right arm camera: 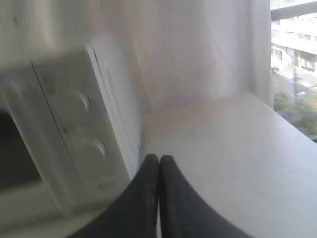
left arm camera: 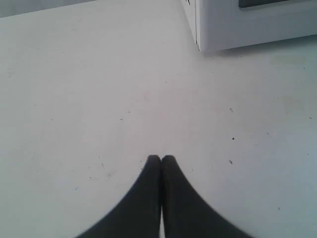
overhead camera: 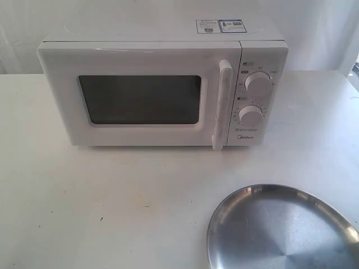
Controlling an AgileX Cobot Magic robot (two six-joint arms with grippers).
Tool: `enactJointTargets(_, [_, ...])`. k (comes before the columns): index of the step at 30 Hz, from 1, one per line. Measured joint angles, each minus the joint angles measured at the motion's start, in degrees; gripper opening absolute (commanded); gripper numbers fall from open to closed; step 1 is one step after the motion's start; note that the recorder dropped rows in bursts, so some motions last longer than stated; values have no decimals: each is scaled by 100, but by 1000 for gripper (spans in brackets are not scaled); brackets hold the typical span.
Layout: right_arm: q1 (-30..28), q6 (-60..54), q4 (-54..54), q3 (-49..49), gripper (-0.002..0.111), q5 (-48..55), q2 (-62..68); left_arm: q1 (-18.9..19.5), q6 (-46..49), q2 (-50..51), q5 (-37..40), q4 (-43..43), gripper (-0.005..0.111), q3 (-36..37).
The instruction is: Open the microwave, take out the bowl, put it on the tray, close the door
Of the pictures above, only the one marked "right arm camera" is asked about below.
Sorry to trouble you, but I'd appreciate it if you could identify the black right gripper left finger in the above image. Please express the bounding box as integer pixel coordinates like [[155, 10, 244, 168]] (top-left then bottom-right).
[[71, 154, 159, 238]]

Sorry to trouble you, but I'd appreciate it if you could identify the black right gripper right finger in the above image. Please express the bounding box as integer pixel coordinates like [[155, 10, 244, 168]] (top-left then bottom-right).
[[159, 155, 248, 238]]

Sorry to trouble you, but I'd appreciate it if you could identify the white microwave door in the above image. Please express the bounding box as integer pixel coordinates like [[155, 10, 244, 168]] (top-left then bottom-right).
[[0, 60, 75, 219]]

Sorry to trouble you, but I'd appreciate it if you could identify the white microwave oven body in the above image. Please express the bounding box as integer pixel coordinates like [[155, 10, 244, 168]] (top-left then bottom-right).
[[0, 37, 142, 219]]

